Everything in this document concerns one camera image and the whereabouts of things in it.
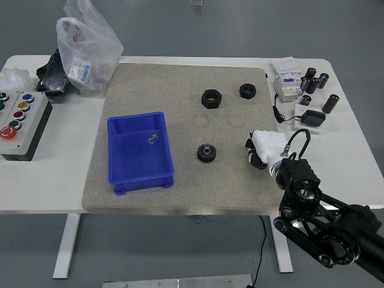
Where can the small black hex nut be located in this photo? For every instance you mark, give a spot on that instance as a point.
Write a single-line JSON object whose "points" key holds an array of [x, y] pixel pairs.
{"points": [[243, 93]]}

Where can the black power adapter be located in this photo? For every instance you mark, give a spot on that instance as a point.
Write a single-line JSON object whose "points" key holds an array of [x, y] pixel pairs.
{"points": [[313, 118]]}

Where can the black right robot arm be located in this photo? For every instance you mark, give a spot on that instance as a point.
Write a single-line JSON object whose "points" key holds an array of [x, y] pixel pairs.
{"points": [[300, 174]]}

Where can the black foam tray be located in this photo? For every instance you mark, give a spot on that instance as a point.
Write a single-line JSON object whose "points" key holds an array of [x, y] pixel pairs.
{"points": [[49, 78]]}

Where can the white blue carton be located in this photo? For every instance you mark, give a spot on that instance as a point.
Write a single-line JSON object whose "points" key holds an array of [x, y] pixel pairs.
{"points": [[79, 70]]}

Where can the white table leg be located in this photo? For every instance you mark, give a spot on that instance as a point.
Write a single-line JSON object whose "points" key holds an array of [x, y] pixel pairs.
{"points": [[67, 246], [283, 256]]}

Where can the grey five-button control box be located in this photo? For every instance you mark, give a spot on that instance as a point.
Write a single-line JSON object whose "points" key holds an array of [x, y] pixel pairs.
{"points": [[30, 135]]}

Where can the grey-brown felt mat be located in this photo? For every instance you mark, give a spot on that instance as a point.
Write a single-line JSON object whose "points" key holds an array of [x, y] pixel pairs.
{"points": [[180, 180]]}

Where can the large black gear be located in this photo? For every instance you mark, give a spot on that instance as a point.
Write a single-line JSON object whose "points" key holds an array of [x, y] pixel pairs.
{"points": [[207, 157]]}

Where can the white flat plate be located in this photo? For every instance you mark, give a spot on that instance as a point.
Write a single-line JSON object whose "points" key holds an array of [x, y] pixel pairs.
{"points": [[312, 129]]}

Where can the black cylindrical capacitor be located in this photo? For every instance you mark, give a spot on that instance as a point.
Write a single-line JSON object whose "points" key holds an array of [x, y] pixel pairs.
{"points": [[305, 100], [330, 103], [311, 74], [323, 81], [304, 85], [312, 86]]}

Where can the large black hex nut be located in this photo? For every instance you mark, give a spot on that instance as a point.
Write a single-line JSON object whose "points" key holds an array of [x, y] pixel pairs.
{"points": [[207, 103]]}

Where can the clear plastic bag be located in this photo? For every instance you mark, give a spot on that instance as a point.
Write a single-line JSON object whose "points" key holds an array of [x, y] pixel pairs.
{"points": [[90, 39]]}

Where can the blue plastic box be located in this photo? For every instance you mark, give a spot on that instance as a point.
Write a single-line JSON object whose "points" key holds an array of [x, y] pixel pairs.
{"points": [[141, 162]]}

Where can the small silver metal piece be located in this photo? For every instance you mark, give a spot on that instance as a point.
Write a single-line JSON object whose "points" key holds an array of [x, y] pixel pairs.
{"points": [[152, 139]]}

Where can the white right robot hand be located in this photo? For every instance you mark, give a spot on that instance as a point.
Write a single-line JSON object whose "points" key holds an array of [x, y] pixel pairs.
{"points": [[268, 144]]}

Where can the crumpled clear plastic wrap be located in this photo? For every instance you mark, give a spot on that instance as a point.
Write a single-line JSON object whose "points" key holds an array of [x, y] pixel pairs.
{"points": [[13, 78]]}

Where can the white circuit breaker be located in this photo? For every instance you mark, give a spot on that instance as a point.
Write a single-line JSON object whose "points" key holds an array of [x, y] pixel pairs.
{"points": [[285, 84]]}

